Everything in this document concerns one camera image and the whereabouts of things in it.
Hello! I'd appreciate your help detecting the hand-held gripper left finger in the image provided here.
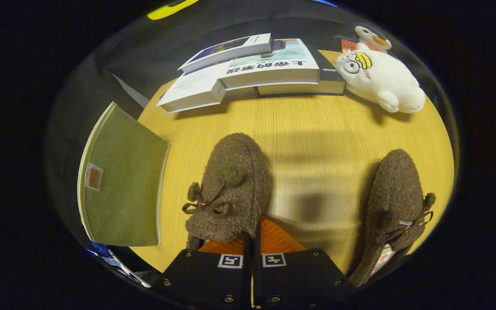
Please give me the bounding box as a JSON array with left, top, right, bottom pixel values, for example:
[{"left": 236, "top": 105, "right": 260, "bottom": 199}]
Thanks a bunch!
[{"left": 153, "top": 232, "right": 254, "bottom": 310}]

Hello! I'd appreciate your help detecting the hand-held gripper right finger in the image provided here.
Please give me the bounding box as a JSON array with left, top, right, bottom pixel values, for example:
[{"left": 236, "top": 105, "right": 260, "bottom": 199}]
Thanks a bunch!
[{"left": 253, "top": 217, "right": 355, "bottom": 310}]

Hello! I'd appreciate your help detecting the brown fuzzy shoe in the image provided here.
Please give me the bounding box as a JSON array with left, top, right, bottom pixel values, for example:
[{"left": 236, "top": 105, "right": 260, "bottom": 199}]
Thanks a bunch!
[
  {"left": 348, "top": 149, "right": 437, "bottom": 288},
  {"left": 182, "top": 133, "right": 273, "bottom": 251}
]

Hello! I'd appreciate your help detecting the green fabric storage box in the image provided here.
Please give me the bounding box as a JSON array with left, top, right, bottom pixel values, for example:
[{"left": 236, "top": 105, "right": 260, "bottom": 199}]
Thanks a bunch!
[{"left": 77, "top": 102, "right": 171, "bottom": 248}]

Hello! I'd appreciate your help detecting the white device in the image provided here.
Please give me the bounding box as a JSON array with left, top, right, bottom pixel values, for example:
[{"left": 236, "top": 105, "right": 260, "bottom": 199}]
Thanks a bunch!
[{"left": 102, "top": 254, "right": 152, "bottom": 288}]

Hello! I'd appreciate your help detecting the blue cloth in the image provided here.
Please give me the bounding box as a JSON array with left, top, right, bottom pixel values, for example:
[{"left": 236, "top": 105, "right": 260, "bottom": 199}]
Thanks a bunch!
[{"left": 90, "top": 242, "right": 113, "bottom": 258}]

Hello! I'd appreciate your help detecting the patterned cover book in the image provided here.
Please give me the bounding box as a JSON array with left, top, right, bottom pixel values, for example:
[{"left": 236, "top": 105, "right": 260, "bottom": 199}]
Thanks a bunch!
[{"left": 211, "top": 80, "right": 258, "bottom": 103}]

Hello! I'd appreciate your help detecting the white seal plush toy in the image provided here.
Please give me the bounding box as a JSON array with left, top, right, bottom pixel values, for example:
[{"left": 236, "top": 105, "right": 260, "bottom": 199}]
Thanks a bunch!
[{"left": 335, "top": 50, "right": 427, "bottom": 114}]

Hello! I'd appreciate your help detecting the night photo cover book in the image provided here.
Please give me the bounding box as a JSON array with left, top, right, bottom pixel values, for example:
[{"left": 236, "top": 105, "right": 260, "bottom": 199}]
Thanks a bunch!
[{"left": 178, "top": 33, "right": 273, "bottom": 74}]

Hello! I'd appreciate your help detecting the navy penguin plush toy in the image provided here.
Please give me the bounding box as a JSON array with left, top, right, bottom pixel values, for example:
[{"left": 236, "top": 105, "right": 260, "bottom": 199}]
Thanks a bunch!
[{"left": 335, "top": 23, "right": 393, "bottom": 55}]

